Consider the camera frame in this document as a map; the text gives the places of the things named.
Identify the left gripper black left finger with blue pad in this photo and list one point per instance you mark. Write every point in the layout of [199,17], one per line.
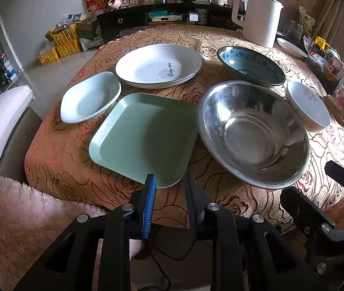
[130,221]

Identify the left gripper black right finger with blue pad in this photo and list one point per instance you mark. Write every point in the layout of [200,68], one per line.
[211,221]

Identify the pale green square plate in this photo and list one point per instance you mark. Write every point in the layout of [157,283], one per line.
[147,134]

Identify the small white oval dish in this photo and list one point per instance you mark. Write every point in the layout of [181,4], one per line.
[90,98]

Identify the blue patterned ceramic bowl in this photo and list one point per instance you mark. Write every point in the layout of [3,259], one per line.
[248,65]

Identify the large stainless steel bowl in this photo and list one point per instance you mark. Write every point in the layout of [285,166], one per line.
[254,134]

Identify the pink fluffy blanket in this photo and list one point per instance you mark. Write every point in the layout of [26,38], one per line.
[30,221]

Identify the small white floral bowl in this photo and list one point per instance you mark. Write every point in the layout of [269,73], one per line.
[310,108]

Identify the large white round plate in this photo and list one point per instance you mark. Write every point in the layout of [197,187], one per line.
[159,66]

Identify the white cushioned chair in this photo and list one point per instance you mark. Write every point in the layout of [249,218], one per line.
[19,124]

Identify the yellow plastic crate lower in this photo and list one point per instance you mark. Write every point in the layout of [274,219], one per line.
[61,51]

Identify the yellow plastic crate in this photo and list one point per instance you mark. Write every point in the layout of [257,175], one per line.
[65,35]
[61,51]

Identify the black TV cabinet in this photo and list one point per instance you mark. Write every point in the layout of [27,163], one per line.
[114,22]

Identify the white rice cooker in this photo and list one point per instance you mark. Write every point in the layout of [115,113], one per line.
[260,22]

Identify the pink round ornament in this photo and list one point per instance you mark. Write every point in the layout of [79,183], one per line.
[114,4]

